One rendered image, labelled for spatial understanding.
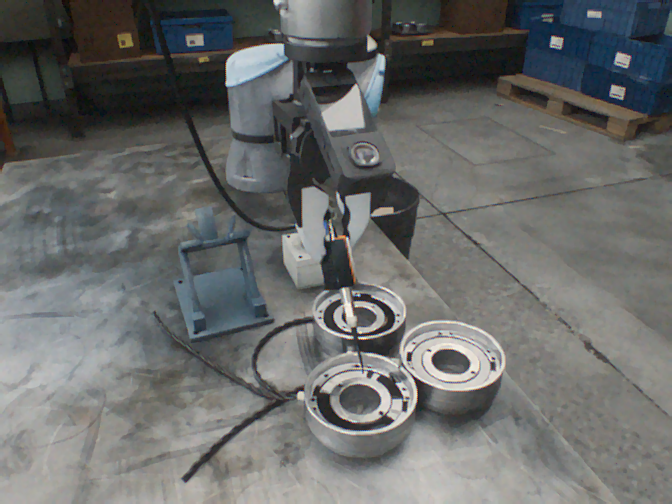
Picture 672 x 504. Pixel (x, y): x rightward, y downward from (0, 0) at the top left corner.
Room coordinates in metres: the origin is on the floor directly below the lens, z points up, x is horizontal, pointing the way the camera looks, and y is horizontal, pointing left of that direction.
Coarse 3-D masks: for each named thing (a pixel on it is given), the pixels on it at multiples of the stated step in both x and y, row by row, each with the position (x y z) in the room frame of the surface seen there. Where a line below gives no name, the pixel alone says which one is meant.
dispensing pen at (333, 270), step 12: (324, 216) 0.49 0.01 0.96; (336, 216) 0.49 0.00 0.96; (336, 240) 0.46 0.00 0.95; (336, 252) 0.46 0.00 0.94; (324, 264) 0.47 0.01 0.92; (336, 264) 0.45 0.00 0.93; (348, 264) 0.45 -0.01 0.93; (324, 276) 0.47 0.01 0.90; (336, 276) 0.44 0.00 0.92; (348, 276) 0.45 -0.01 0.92; (324, 288) 0.47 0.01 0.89; (336, 288) 0.44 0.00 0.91; (348, 288) 0.45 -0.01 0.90; (348, 300) 0.44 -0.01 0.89; (348, 312) 0.44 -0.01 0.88; (348, 324) 0.43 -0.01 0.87; (360, 360) 0.42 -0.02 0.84
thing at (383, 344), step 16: (352, 288) 0.55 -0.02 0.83; (368, 288) 0.55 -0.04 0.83; (384, 288) 0.54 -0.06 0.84; (320, 304) 0.52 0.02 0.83; (368, 304) 0.53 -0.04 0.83; (400, 304) 0.51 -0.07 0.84; (320, 320) 0.50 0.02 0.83; (336, 320) 0.50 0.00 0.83; (368, 320) 0.52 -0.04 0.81; (400, 320) 0.48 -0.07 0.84; (320, 336) 0.47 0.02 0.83; (336, 336) 0.46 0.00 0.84; (352, 336) 0.45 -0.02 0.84; (368, 336) 0.45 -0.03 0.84; (384, 336) 0.46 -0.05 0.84; (400, 336) 0.47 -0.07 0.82; (336, 352) 0.46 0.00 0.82; (368, 352) 0.45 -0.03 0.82; (384, 352) 0.46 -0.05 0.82
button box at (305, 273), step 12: (288, 240) 0.65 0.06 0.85; (300, 240) 0.65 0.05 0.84; (324, 240) 0.64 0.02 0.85; (288, 252) 0.63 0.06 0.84; (300, 252) 0.62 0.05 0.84; (288, 264) 0.63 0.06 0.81; (300, 264) 0.60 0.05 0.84; (312, 264) 0.60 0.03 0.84; (300, 276) 0.60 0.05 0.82; (312, 276) 0.60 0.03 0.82; (300, 288) 0.60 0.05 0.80
